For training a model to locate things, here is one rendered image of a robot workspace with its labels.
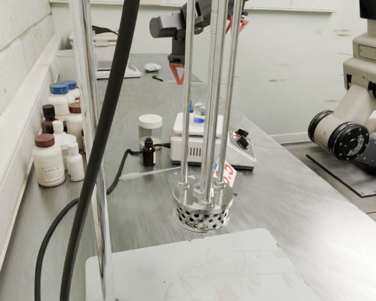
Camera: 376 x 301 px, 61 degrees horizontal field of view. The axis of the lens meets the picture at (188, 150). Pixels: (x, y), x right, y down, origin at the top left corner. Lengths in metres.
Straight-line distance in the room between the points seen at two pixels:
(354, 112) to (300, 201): 0.87
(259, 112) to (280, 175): 1.84
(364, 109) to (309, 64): 1.23
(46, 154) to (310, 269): 0.51
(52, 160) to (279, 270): 0.46
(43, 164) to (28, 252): 0.19
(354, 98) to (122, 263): 1.24
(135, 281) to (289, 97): 2.33
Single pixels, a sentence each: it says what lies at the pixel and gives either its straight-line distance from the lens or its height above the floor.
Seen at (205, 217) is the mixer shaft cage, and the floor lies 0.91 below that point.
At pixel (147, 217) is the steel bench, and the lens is 0.59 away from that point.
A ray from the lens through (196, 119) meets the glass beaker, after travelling 0.74.
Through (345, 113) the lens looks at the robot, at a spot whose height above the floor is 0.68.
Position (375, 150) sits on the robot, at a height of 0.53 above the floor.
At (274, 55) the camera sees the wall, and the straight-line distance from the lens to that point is 2.50.
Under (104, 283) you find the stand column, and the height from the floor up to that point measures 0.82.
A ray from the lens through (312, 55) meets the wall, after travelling 2.68.
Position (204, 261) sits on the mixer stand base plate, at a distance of 0.50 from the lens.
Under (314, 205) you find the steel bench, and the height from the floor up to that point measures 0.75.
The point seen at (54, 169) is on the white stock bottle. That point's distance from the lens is 0.69.
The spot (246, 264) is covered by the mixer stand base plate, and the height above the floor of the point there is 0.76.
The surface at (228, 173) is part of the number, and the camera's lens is 0.70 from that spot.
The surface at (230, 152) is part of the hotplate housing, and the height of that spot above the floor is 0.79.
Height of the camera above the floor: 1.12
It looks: 27 degrees down
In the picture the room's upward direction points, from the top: 3 degrees clockwise
